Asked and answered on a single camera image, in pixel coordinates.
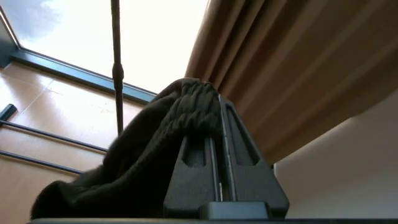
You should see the black garment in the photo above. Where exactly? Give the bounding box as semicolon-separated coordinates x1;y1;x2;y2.
30;77;223;220

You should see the window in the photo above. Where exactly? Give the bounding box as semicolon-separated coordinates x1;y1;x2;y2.
0;0;209;105

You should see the brown curtain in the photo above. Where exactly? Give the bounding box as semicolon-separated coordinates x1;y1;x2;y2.
185;0;398;164

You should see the black clothes rack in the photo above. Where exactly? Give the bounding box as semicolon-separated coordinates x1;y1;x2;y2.
0;0;125;175

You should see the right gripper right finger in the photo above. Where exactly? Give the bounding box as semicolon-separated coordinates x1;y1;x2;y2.
218;95;290;219

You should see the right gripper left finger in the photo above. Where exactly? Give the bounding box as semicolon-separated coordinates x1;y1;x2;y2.
163;135;222;219

